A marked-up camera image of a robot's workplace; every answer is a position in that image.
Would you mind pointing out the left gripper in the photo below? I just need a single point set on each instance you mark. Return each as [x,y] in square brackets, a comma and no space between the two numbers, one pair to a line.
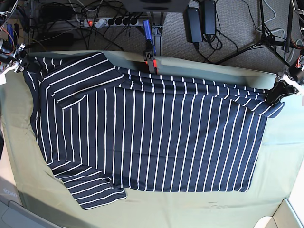
[285,84]

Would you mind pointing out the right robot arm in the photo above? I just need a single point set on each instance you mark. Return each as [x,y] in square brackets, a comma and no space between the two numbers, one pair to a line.
[7,8]

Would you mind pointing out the black tripod stand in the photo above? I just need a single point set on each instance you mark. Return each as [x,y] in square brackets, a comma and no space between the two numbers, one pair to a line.
[268,39]

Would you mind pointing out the aluminium frame rail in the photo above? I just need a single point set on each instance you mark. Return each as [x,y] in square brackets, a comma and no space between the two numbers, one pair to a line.
[157,22]

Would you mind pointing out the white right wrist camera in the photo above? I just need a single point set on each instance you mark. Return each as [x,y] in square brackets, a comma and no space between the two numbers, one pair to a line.
[2,77]

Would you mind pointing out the green table cloth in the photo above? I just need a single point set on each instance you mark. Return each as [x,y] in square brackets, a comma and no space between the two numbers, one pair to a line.
[26,181]

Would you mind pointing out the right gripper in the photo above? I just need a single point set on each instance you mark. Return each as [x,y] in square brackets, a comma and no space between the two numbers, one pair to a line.
[22,61]

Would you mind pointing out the black power adapter brick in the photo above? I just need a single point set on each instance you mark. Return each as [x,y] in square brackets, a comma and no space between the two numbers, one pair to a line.
[192,25]

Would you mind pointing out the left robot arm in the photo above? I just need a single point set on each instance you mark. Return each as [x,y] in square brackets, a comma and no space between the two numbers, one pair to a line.
[299,63]

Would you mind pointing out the navy white striped T-shirt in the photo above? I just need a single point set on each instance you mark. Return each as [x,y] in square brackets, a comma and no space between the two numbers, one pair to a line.
[102,129]

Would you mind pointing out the grey power strip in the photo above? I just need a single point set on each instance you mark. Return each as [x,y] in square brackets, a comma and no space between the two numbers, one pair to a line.
[112,22]

